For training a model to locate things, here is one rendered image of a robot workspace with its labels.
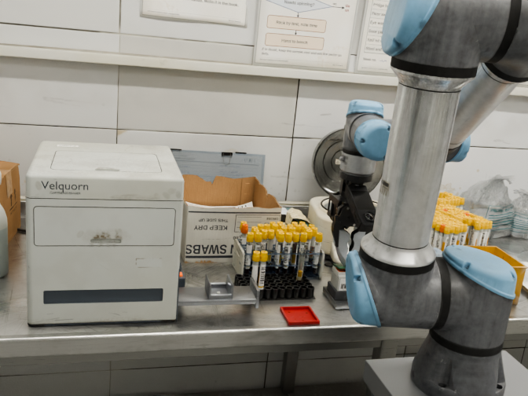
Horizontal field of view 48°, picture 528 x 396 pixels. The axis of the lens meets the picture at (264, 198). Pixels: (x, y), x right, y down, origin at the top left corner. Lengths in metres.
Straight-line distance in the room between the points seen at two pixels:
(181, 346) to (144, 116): 0.76
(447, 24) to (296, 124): 1.07
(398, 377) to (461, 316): 0.17
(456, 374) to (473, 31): 0.52
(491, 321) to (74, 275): 0.73
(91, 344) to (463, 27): 0.84
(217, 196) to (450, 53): 1.06
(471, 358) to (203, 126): 1.05
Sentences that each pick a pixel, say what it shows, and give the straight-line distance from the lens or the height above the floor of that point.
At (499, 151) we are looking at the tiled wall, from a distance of 2.17.
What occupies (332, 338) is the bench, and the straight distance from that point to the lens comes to 1.29.
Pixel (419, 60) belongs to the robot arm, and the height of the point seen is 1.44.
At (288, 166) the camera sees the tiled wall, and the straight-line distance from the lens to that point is 1.84.
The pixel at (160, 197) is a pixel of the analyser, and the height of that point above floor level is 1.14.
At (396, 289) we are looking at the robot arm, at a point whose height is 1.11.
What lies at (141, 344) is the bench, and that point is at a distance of 1.20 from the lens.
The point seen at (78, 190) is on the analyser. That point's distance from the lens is 1.11.
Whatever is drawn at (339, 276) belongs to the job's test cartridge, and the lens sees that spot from 1.34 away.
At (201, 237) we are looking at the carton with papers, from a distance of 1.48.
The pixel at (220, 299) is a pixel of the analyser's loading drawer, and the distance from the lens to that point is 1.24.
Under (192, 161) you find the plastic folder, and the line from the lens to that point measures 1.75.
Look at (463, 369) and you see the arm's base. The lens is 1.02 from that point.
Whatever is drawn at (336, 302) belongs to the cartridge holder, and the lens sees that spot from 1.34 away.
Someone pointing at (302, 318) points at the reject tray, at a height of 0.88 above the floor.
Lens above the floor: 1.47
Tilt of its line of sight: 17 degrees down
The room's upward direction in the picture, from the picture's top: 6 degrees clockwise
